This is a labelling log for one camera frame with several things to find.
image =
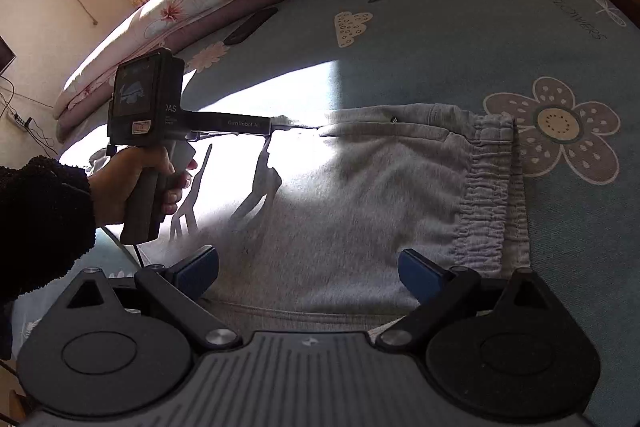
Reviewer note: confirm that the wall power strip with cables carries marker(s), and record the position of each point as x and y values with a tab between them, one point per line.
26	124

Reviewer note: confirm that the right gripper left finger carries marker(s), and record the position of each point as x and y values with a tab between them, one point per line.
171	294

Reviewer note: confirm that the grey sweatpants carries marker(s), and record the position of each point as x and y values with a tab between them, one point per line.
310	222

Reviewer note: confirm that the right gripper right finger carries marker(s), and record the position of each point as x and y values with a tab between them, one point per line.
446	298

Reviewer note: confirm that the person left forearm black sleeve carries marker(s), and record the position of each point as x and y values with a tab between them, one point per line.
47	223

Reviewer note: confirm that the person left hand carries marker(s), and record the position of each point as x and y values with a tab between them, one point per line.
113	184

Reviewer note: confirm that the teal floral bed sheet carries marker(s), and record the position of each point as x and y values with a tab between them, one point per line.
566	71

